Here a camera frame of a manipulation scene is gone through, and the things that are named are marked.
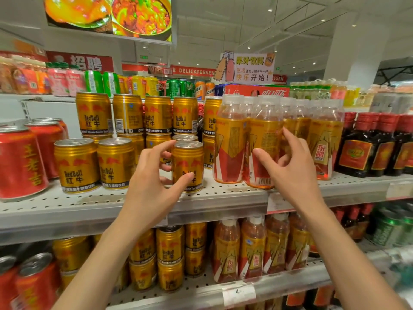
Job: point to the person's right hand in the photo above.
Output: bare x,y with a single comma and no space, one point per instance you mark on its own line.
296,180

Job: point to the person's left hand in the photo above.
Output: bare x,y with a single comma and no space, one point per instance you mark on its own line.
146,190

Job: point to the person's right thumb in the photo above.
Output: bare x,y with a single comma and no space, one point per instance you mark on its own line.
264,163

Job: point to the person's left little finger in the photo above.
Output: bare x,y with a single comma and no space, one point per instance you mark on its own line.
165,180

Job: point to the person's left middle finger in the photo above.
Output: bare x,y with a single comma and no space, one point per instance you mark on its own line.
166,155

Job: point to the person's left thumb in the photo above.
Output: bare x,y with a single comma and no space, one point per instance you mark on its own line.
182,188

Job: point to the gold energy drink can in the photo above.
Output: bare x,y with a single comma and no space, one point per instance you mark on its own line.
188,159

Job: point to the person's right forearm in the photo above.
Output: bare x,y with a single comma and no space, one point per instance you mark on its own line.
348,264

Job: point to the person's left forearm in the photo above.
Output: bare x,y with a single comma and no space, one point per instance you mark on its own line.
103,271

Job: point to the row of yellow label bottles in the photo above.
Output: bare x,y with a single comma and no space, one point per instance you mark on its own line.
229,142

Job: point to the white price tag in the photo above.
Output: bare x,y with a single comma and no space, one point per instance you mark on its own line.
276,203
400,190
239,295

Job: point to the perforated metal shelf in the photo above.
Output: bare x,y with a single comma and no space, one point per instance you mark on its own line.
290,280
38,98
226,203

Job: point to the stack of gold cans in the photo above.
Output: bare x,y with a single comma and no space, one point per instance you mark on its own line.
170,248
93,116

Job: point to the row of dark green cans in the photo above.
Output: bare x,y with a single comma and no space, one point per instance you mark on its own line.
176,88

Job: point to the orange drink can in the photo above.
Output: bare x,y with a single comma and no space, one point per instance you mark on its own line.
200,90
210,88

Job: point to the row of yellow cans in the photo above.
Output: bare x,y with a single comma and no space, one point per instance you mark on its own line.
138,84

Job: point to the orange drink bottle yellow label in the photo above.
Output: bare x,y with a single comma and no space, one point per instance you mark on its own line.
252,248
297,245
226,251
276,242

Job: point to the row of pale green bottles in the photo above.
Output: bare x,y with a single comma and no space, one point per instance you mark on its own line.
313,90

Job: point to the light green striped can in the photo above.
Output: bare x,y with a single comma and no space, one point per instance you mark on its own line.
111,83
94,81

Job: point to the dark bottle with red cap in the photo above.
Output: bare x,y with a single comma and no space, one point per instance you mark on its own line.
401,148
355,151
364,222
382,151
351,222

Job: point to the white juice display sign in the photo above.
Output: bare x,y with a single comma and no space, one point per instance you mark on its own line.
248,69

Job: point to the red drink can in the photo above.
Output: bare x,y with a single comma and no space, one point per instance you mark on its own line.
58,121
37,284
6,284
48,142
21,164

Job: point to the red banner with white letters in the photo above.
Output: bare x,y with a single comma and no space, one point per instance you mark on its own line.
80,62

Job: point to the green drink can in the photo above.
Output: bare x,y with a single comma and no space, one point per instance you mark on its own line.
385,230
407,229

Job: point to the dark bottle with orange label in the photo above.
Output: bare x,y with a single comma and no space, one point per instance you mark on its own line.
322,297
295,300

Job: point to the white square pillar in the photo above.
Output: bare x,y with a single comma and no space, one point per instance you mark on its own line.
358,48

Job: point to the row of pink juice bottles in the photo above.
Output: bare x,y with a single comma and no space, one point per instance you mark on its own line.
38,77

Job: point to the overhead food picture screen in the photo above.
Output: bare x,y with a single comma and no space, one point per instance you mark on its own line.
109,16

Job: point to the black metal rack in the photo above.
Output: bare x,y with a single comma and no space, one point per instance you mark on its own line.
395,74

